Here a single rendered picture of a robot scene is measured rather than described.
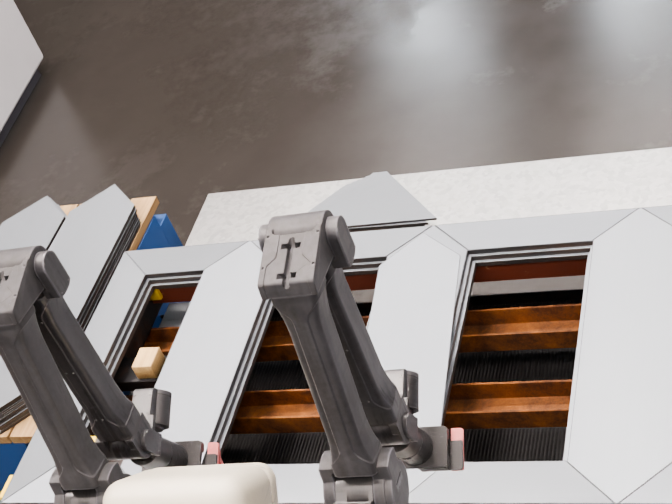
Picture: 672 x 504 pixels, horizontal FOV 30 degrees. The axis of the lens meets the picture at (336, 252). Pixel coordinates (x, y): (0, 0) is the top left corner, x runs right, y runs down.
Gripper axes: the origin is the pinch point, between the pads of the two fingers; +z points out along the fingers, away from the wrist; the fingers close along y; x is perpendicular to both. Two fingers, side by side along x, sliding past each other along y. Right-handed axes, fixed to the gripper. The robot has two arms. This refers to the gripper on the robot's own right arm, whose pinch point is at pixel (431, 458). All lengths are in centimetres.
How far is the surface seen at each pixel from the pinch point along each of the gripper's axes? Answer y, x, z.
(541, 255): -11, -51, 45
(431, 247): 13, -55, 44
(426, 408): 8.0, -14.6, 23.6
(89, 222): 106, -76, 55
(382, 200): 30, -75, 61
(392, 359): 16.7, -26.4, 29.6
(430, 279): 12, -46, 40
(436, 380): 6.9, -20.7, 26.7
